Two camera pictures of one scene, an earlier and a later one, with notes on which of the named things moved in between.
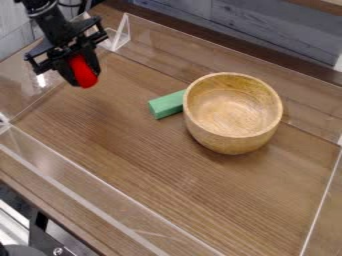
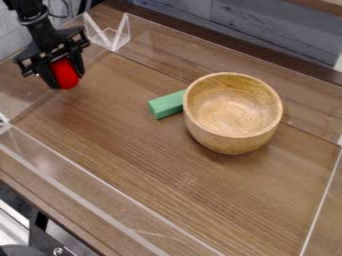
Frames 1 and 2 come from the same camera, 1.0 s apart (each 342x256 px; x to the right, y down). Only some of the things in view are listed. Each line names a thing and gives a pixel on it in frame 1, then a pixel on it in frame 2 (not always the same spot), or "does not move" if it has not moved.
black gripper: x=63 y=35 -> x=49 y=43
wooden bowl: x=232 y=112 does not move
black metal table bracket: x=40 y=239 does not move
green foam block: x=167 y=105 does not move
